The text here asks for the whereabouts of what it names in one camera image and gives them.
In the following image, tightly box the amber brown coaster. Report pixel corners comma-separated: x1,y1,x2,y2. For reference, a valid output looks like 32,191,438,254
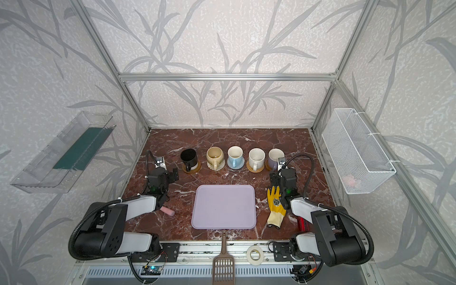
182,161,201,174

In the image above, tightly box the white mug lavender handle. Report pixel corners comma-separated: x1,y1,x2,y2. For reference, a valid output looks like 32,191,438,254
267,148,285,171

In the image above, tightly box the white mug cream handle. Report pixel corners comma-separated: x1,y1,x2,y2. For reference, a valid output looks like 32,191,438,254
249,148,266,168

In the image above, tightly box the black mug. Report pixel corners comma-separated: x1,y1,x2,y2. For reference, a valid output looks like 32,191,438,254
180,148,198,171

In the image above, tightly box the white mug blue handle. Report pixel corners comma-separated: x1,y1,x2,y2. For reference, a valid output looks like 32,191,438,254
228,146,243,159

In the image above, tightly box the beige mug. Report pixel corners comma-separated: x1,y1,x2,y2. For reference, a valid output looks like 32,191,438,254
206,147,225,172

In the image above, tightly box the tan wicker coaster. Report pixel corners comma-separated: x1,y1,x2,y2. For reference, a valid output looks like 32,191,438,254
246,162,264,173

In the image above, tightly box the grey round coaster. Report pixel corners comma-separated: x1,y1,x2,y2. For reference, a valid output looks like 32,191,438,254
227,157,245,170

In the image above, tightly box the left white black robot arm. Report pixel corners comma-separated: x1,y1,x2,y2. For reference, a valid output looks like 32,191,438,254
68,167,179,261

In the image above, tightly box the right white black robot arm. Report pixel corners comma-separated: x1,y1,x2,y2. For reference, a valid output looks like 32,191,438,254
268,169,375,267

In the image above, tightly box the yellow work glove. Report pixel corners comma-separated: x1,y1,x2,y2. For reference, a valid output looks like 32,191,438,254
267,186,286,229

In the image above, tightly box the pink cylinder piece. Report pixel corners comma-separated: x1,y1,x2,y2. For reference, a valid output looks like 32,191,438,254
160,206,175,217

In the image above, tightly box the red black tool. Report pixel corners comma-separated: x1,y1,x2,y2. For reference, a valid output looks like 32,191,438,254
297,217,308,233

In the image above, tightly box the lavender plastic tray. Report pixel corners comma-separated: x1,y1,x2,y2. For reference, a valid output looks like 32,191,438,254
191,185,257,230

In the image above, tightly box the green flat sheet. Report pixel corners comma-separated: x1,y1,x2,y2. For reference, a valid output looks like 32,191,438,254
53,127,114,171

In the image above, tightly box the white tape roll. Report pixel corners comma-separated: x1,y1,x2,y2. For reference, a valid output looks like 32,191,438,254
247,245,264,266

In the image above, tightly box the left electronics board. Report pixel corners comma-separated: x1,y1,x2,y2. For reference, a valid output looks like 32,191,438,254
140,266,163,276

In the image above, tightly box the electronics board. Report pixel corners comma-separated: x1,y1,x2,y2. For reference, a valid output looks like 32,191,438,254
140,266,163,276
290,264,318,276

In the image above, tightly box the right electronics board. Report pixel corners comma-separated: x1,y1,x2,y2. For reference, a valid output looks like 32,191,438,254
290,264,318,276

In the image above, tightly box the brown slotted scoop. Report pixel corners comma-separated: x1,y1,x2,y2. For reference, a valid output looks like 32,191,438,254
212,230,235,285

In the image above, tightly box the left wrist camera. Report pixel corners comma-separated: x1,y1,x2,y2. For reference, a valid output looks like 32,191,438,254
154,156,167,170

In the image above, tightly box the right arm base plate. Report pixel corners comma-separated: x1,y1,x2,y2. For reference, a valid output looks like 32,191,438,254
270,241,296,262

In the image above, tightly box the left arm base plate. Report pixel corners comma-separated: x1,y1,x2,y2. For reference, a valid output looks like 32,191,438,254
131,243,180,263

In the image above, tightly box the white wire basket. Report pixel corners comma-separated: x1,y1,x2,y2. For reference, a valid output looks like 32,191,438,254
322,108,396,195

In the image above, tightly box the clear plastic wall bin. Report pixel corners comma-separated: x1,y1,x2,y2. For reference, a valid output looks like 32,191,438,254
11,112,116,194

